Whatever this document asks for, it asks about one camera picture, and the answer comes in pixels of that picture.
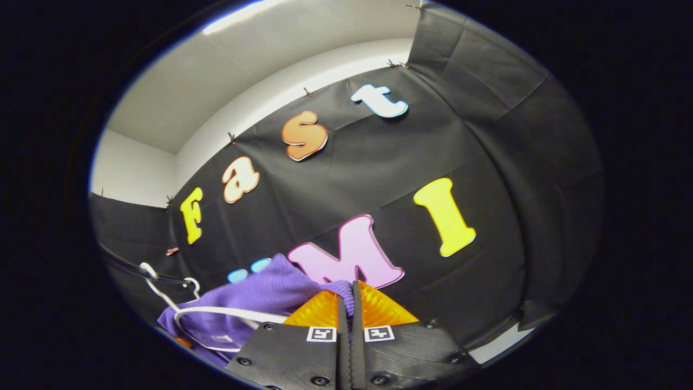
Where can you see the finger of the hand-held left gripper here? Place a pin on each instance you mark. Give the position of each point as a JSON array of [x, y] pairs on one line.
[[184, 342]]

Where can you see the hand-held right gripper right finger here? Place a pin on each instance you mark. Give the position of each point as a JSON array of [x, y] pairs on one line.
[[358, 352]]

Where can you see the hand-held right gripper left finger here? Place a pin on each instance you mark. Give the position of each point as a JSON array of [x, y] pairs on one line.
[[343, 352]]

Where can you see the white plastic hanger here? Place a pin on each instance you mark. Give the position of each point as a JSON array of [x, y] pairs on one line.
[[233, 309]]

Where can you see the purple shirt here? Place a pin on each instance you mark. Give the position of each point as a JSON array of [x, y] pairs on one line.
[[254, 295]]

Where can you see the black backdrop cloth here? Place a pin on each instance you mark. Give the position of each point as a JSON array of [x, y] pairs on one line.
[[379, 162]]

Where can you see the black clothes rail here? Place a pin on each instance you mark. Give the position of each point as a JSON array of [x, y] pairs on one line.
[[130, 266]]

